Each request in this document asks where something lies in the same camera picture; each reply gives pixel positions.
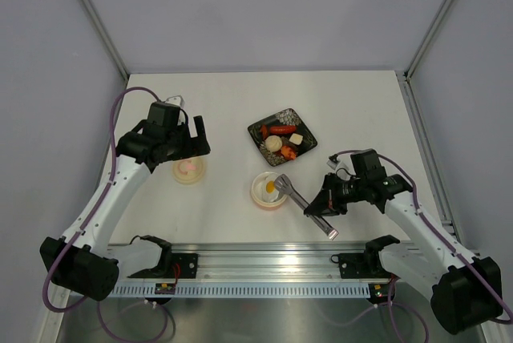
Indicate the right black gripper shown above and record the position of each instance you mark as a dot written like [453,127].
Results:
[328,202]

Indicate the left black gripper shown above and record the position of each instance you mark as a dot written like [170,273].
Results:
[195,147]

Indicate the toy fried egg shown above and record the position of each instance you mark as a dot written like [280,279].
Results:
[269,192]

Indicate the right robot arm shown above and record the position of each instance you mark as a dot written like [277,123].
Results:
[463,289]

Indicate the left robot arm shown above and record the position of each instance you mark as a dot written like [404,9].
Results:
[80,259]

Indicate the pink and cream lunch bowl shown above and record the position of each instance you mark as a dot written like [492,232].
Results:
[255,192]

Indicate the toy orange chicken wing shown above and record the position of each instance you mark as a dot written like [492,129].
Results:
[288,152]

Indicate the toy cheese cube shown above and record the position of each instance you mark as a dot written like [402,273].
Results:
[296,139]

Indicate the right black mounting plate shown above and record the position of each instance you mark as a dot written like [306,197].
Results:
[359,266]

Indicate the black mounting plate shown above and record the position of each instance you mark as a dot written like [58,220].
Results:
[185,265]
[359,266]

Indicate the toy white bun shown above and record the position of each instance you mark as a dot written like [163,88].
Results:
[273,143]

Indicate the toy red sausage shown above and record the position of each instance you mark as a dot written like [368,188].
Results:
[282,130]

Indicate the black patterned square plate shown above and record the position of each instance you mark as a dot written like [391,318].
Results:
[287,116]

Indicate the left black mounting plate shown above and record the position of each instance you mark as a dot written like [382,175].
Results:
[185,265]

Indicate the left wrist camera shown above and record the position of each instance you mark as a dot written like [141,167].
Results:
[176,100]

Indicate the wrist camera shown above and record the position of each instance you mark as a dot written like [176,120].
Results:
[176,100]
[334,163]

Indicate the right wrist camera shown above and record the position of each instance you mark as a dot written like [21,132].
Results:
[334,163]

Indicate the aluminium rail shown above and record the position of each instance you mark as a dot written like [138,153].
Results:
[267,262]

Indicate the left aluminium frame post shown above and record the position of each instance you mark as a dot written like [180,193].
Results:
[101,31]

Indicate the aluminium frame post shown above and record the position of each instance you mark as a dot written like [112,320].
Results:
[101,31]
[435,26]

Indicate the white slotted cable duct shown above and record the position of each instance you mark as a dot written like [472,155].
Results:
[241,290]

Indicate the right aluminium frame post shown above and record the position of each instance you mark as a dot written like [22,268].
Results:
[435,26]

